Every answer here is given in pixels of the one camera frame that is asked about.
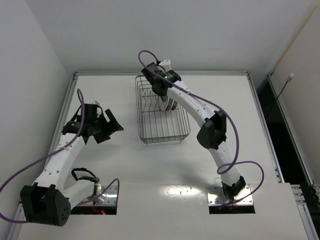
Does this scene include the clear glass plate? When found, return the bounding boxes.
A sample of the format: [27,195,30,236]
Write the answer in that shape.
[159,101,168,112]

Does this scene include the green red rimmed plate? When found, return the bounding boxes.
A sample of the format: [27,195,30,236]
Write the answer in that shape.
[165,98,174,111]
[170,100,178,111]

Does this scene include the teal patterned small plate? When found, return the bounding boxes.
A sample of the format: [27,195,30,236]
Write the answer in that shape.
[160,95,168,102]

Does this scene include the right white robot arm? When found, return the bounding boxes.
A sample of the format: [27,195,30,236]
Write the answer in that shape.
[144,70,246,202]

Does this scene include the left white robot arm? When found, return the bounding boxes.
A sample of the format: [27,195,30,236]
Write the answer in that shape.
[20,104,123,227]

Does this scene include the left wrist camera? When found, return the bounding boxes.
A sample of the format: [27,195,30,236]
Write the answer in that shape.
[62,103,103,136]

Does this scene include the aluminium table frame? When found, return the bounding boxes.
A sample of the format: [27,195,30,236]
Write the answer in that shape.
[9,73,318,240]

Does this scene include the metal wire dish rack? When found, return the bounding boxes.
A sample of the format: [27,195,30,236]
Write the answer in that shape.
[135,75,191,145]

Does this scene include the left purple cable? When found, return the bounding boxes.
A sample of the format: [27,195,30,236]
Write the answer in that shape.
[0,88,120,223]

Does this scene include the purple cable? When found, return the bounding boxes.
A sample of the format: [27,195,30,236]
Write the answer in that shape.
[0,88,120,223]
[137,50,265,210]

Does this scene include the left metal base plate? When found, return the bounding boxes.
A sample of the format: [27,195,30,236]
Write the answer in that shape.
[76,184,119,207]

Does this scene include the metal base plate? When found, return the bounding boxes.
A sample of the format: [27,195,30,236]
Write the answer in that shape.
[206,185,254,207]
[76,184,119,207]

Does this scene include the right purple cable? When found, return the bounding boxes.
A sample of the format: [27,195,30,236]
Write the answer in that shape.
[137,50,265,210]

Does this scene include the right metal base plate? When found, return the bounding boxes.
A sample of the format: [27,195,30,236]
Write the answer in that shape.
[206,185,254,207]

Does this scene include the black cable with white plug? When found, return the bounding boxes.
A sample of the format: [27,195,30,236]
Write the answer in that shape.
[276,72,295,100]

